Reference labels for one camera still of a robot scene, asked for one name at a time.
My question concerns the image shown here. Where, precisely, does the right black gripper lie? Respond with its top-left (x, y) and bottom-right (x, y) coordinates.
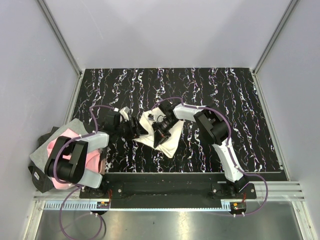
top-left (152, 118), bottom-right (178, 149)

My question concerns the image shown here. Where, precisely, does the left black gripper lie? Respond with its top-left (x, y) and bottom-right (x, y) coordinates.
top-left (114, 116), bottom-right (148, 141)

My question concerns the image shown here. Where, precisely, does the white cloth napkin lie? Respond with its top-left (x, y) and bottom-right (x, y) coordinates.
top-left (134, 107), bottom-right (184, 158)

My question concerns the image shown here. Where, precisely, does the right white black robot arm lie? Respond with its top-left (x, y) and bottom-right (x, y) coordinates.
top-left (151, 101), bottom-right (249, 199)

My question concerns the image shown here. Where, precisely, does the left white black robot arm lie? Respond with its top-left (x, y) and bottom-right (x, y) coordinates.
top-left (44, 111), bottom-right (148, 198)

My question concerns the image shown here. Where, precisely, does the pink cloth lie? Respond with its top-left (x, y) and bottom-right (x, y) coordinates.
top-left (44, 128), bottom-right (102, 190)

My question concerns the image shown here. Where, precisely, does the grey cloth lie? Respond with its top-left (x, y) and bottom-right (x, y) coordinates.
top-left (28, 118), bottom-right (88, 176)

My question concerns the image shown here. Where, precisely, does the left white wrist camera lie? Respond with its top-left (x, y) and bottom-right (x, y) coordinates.
top-left (118, 106), bottom-right (130, 123)

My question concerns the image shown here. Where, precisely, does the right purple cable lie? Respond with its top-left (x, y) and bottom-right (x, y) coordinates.
top-left (150, 96), bottom-right (270, 217)

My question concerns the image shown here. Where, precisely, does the purple cable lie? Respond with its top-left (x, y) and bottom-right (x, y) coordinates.
top-left (52, 104), bottom-right (120, 240)
top-left (150, 96), bottom-right (270, 217)

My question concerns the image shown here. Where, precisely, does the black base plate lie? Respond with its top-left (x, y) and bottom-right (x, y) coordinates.
top-left (79, 172), bottom-right (257, 200)

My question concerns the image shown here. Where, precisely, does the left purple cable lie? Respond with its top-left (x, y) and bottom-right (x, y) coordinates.
top-left (52, 104), bottom-right (120, 240)

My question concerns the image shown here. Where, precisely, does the white slotted cable duct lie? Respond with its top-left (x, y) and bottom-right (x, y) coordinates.
top-left (44, 200), bottom-right (232, 212)

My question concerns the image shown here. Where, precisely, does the aluminium frame rail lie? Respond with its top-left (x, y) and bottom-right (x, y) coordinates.
top-left (33, 181), bottom-right (304, 202)

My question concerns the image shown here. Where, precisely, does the left frame post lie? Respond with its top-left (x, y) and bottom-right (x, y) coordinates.
top-left (37, 0), bottom-right (84, 78)

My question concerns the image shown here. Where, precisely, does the frame post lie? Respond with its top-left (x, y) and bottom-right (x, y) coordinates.
top-left (37, 0), bottom-right (84, 78)
top-left (252, 0), bottom-right (301, 76)

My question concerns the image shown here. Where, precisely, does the right frame post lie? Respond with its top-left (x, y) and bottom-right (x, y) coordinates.
top-left (252, 0), bottom-right (301, 76)

